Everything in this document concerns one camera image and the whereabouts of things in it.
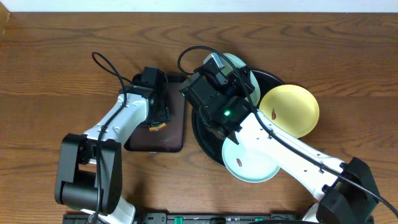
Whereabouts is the round black tray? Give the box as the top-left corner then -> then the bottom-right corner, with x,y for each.
192,70 -> 285,167

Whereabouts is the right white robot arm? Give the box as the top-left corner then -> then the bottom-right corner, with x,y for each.
180,73 -> 381,223

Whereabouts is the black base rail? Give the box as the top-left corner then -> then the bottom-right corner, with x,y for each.
62,212 -> 312,224

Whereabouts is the orange sponge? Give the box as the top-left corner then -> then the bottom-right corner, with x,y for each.
149,123 -> 167,132

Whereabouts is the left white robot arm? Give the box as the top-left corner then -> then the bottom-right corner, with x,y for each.
55,82 -> 167,223

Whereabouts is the mint green plate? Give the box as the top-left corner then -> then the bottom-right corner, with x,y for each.
221,138 -> 280,183
224,53 -> 261,106

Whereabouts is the yellow plate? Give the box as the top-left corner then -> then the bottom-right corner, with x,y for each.
259,85 -> 320,138

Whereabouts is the rectangular black sponge tray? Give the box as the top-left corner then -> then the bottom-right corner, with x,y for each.
124,73 -> 186,152

